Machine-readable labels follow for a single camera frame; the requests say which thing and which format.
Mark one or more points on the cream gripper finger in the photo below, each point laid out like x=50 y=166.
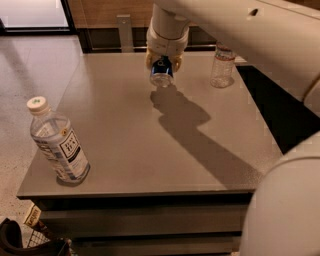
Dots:
x=176 y=62
x=149 y=60

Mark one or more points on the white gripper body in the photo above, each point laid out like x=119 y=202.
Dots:
x=166 y=44

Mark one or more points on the blue pepsi can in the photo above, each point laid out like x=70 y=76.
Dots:
x=161 y=72

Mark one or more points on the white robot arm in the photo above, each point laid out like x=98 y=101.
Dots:
x=282 y=40

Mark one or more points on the clear plastic water bottle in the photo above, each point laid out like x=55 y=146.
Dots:
x=223 y=63

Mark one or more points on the labelled water bottle white cap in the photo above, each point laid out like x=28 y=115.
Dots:
x=57 y=140

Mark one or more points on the brown snack packet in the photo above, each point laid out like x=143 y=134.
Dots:
x=32 y=216

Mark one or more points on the left metal wall bracket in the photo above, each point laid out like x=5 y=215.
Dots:
x=125 y=33

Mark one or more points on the wire basket with black rim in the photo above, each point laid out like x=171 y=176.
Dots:
x=11 y=242

